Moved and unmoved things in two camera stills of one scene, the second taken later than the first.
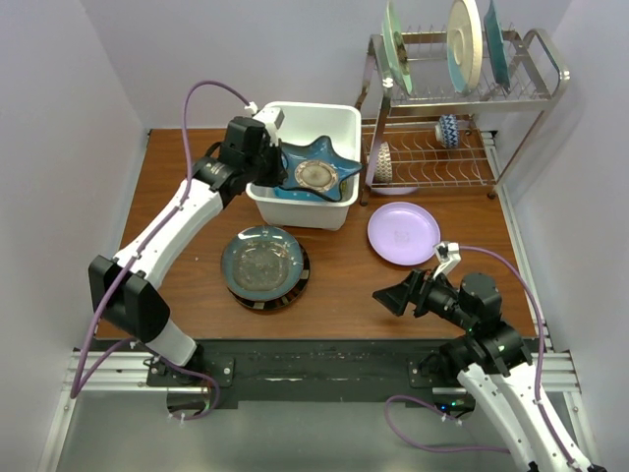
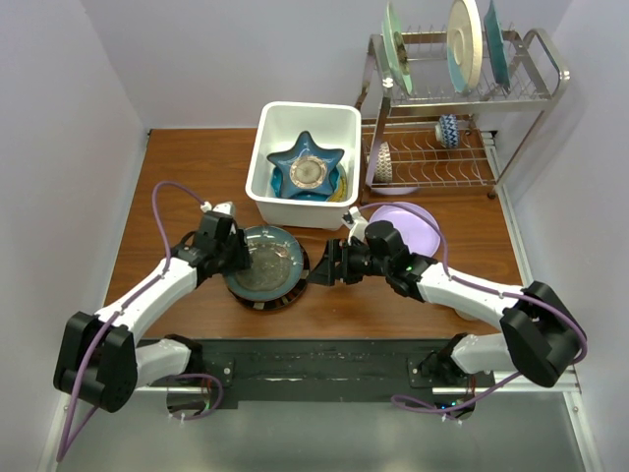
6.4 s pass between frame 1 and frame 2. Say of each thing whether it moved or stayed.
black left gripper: moved
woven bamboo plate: moved
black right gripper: moved
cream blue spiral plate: stayed
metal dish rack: stayed
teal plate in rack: stayed
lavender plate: stayed
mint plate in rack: stayed
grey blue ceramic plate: stayed
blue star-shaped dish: moved
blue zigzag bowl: stayed
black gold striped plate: stayed
